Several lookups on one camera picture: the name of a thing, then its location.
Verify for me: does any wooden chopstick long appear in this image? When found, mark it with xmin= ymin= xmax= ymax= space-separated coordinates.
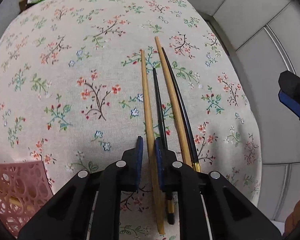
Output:
xmin=141 ymin=50 xmax=165 ymax=235

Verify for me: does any right hand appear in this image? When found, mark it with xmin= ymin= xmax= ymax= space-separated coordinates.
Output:
xmin=282 ymin=182 xmax=300 ymax=238

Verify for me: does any pink plastic basket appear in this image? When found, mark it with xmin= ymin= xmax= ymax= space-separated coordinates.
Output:
xmin=0 ymin=161 xmax=53 ymax=238

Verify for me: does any black chopstick gold band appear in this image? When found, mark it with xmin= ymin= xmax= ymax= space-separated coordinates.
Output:
xmin=162 ymin=48 xmax=201 ymax=172

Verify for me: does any floral tablecloth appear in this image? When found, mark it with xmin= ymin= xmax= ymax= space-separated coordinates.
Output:
xmin=0 ymin=0 xmax=263 ymax=240

